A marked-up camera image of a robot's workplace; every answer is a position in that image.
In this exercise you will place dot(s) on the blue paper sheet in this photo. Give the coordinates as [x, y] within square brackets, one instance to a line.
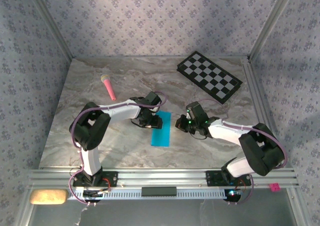
[162, 138]

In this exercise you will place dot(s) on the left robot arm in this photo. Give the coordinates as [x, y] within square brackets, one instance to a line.
[120, 113]

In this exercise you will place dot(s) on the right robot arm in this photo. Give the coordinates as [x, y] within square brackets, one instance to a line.
[225, 133]

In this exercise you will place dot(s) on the pink toy microphone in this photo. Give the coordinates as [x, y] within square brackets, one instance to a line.
[108, 87]

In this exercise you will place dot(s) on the black white chessboard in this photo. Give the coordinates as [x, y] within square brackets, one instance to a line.
[207, 73]

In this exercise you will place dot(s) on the black round controller board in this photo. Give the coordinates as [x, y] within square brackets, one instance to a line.
[232, 195]
[93, 194]

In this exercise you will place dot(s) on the tan sponge block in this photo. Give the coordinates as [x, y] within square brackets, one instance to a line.
[48, 196]

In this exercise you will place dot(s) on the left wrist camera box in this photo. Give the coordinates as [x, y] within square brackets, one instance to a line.
[153, 113]

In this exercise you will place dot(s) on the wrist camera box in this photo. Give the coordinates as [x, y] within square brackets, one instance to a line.
[153, 113]
[189, 113]

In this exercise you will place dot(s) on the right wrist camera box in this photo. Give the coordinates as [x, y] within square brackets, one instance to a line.
[189, 113]

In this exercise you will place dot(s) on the long aluminium base rail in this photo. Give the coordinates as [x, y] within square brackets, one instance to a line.
[162, 177]

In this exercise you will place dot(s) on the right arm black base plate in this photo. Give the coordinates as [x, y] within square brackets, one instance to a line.
[213, 178]

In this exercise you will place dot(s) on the black box on duct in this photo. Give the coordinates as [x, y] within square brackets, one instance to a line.
[159, 191]

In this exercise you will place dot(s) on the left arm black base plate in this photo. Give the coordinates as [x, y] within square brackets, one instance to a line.
[110, 179]

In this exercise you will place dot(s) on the aluminium side rail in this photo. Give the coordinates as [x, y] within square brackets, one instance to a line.
[250, 73]

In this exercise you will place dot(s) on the aluminium frame post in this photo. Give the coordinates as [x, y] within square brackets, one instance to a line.
[297, 208]
[271, 23]
[23, 211]
[52, 23]

